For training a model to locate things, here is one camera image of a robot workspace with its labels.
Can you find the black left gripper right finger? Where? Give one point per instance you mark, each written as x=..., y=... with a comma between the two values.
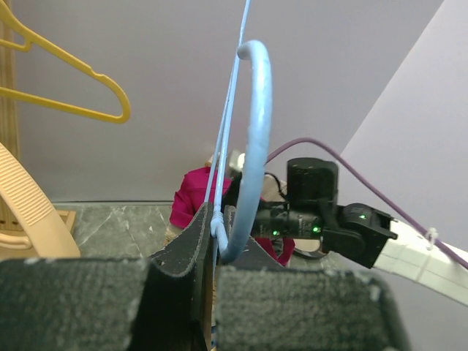
x=261, y=305

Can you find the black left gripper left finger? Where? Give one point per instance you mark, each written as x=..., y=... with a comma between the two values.
x=162, y=302

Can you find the wooden clothes rack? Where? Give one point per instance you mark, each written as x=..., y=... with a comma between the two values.
x=13, y=37

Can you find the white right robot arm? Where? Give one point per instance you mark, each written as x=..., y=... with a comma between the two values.
x=308, y=210

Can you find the striped rim dark plate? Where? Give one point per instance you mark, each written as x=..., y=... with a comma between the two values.
x=309, y=251

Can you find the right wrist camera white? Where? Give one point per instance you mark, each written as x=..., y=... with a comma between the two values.
x=235, y=163

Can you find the magenta pleated skirt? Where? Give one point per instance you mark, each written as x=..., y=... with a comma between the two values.
x=189, y=198

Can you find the cream wooden hanger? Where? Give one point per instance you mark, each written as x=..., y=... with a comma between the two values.
x=36, y=228

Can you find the blue wire hanger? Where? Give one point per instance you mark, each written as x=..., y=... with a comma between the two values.
x=228, y=247

